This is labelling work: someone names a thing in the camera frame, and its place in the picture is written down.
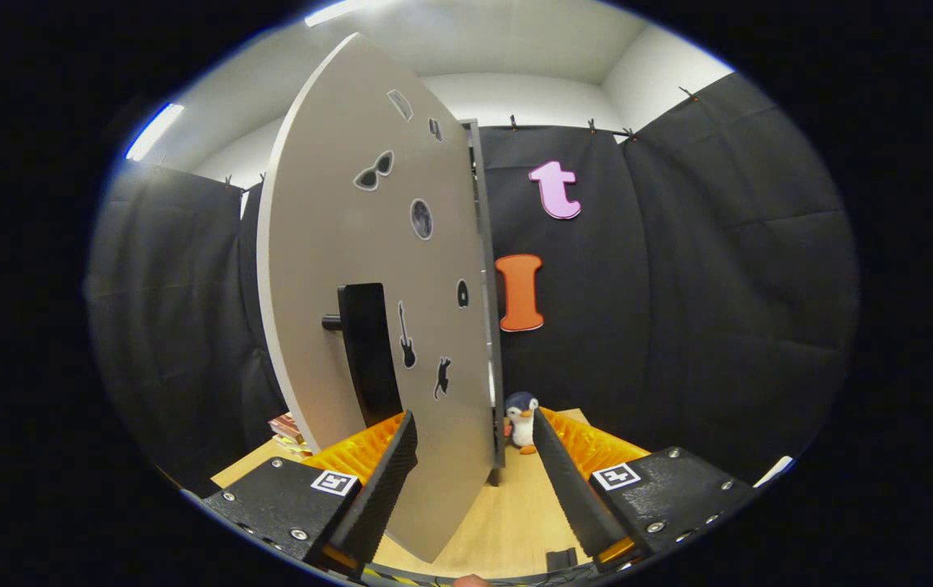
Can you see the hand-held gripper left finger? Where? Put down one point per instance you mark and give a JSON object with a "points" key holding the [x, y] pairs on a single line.
{"points": [[385, 481]]}

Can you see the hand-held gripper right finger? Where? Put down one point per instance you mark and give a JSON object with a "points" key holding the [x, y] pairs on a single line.
{"points": [[568, 489]]}

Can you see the dark grey shoe cabinet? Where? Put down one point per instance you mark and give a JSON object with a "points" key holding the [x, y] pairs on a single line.
{"points": [[496, 367]]}

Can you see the beige shoe cabinet door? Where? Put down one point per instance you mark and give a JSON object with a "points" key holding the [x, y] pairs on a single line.
{"points": [[328, 228]]}

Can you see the small black block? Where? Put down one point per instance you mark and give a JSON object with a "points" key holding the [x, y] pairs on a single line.
{"points": [[562, 560]]}

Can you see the penguin plush toy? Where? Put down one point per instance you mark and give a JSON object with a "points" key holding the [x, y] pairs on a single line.
{"points": [[522, 420]]}

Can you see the yellow cover book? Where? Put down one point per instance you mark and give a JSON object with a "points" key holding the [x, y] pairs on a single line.
{"points": [[295, 445]]}

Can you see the brown cover book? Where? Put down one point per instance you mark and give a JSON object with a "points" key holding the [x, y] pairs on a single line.
{"points": [[285, 425]]}

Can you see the white side table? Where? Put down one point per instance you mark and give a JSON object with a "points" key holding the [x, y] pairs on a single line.
{"points": [[772, 473]]}

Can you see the black backdrop cloth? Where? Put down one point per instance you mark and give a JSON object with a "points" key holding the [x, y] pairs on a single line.
{"points": [[719, 285]]}

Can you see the narrow ceiling light strip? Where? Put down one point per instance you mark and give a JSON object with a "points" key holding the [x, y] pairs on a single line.
{"points": [[154, 132]]}

